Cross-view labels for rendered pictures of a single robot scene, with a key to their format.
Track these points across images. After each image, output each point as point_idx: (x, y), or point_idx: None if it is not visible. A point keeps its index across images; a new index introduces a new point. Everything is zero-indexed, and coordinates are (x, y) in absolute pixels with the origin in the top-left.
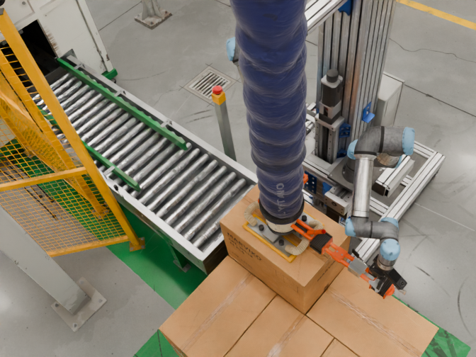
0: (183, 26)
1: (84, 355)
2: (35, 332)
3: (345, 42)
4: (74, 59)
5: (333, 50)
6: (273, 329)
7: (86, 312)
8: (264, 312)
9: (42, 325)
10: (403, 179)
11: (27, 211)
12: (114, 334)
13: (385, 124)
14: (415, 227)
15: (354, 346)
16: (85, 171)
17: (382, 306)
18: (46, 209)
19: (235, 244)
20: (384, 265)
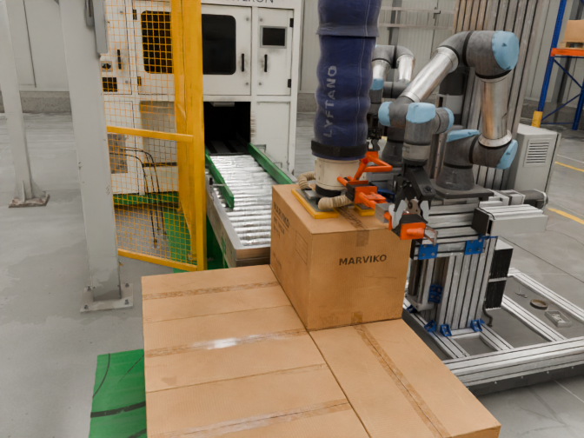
0: None
1: (67, 331)
2: (50, 298)
3: (476, 5)
4: (261, 149)
5: (464, 26)
6: (256, 325)
7: (106, 304)
8: (261, 310)
9: (62, 296)
10: (551, 335)
11: (139, 235)
12: (109, 331)
13: (525, 188)
14: (552, 409)
15: (347, 381)
16: (191, 137)
17: (421, 367)
18: (152, 224)
19: (276, 222)
20: (408, 143)
